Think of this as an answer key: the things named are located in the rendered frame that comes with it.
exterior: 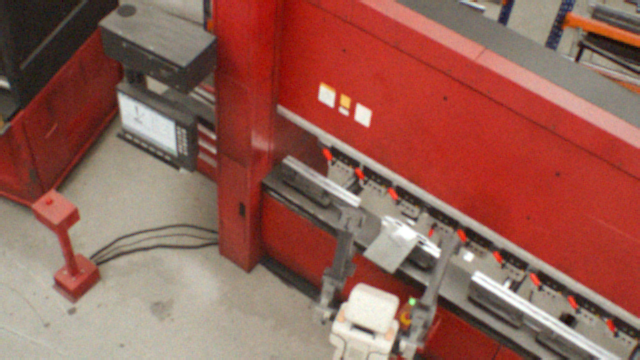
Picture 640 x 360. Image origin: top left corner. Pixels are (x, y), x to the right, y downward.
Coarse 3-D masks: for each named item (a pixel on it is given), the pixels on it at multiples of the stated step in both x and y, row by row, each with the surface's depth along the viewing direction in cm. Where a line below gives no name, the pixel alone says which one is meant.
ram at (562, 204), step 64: (320, 64) 372; (384, 64) 347; (320, 128) 403; (384, 128) 373; (448, 128) 347; (512, 128) 325; (448, 192) 374; (512, 192) 348; (576, 192) 325; (576, 256) 348
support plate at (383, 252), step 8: (392, 224) 420; (392, 232) 417; (376, 240) 413; (384, 240) 413; (416, 240) 415; (368, 248) 409; (376, 248) 410; (384, 248) 410; (392, 248) 410; (400, 248) 411; (408, 248) 411; (368, 256) 406; (376, 256) 406; (384, 256) 407; (392, 256) 407; (400, 256) 408; (376, 264) 404; (384, 264) 404; (392, 264) 404; (392, 272) 401
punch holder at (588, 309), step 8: (576, 296) 364; (584, 296) 361; (568, 304) 371; (576, 304) 368; (584, 304) 364; (592, 304) 361; (584, 312) 367; (592, 312) 364; (600, 312) 361; (584, 320) 371; (592, 320) 368
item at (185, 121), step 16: (128, 96) 382; (144, 96) 381; (160, 96) 385; (160, 112) 377; (176, 112) 376; (192, 112) 380; (176, 128) 378; (192, 128) 376; (144, 144) 404; (176, 144) 388; (192, 144) 384; (176, 160) 398; (192, 160) 392
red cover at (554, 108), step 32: (320, 0) 343; (352, 0) 332; (384, 0) 331; (384, 32) 332; (416, 32) 321; (448, 32) 321; (448, 64) 322; (480, 64) 311; (512, 64) 313; (512, 96) 312; (544, 96) 303; (576, 96) 304; (576, 128) 302; (608, 128) 295; (608, 160) 302
